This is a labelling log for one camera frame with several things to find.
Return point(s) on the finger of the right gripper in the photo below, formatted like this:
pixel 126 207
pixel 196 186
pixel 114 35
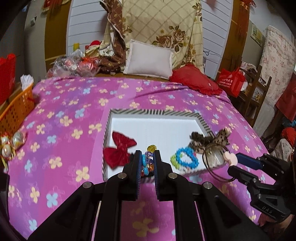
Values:
pixel 241 175
pixel 249 161

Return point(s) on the striped shallow cardboard box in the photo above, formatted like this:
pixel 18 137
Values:
pixel 168 130

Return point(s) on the floral beige quilt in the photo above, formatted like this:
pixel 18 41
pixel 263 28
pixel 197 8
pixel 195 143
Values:
pixel 173 24

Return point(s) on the white small pillow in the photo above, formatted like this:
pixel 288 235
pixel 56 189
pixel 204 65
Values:
pixel 149 60

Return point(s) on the wooden shelf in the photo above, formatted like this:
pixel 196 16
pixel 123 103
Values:
pixel 251 99

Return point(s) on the pink floral bedspread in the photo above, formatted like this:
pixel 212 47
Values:
pixel 64 149

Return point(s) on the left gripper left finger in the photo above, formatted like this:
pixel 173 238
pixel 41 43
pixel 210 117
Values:
pixel 93 211

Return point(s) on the painted egg ornaments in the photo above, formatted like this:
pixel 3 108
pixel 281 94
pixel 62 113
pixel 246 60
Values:
pixel 10 144

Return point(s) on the leopard print bow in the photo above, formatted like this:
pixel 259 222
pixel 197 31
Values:
pixel 198 142

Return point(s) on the white tissue paper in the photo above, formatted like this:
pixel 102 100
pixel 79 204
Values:
pixel 26 81

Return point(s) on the orange plastic basket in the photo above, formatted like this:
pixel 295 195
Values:
pixel 16 112

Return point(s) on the red satin bow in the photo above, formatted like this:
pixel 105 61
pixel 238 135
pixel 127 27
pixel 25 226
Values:
pixel 118 156

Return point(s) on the santa plush toy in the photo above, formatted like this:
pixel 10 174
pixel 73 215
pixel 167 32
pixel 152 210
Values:
pixel 92 50

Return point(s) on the red cushion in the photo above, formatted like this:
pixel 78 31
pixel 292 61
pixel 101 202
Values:
pixel 192 77

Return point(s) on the maroon hair tie pink charm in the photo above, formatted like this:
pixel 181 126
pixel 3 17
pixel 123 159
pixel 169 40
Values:
pixel 212 158

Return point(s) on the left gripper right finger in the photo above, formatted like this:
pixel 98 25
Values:
pixel 201 211

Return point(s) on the red shopping bag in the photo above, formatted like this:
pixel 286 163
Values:
pixel 231 81

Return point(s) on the red gift bag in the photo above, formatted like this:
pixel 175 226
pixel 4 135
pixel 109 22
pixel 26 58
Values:
pixel 7 76

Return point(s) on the clear plastic bag clutter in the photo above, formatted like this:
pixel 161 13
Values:
pixel 76 64

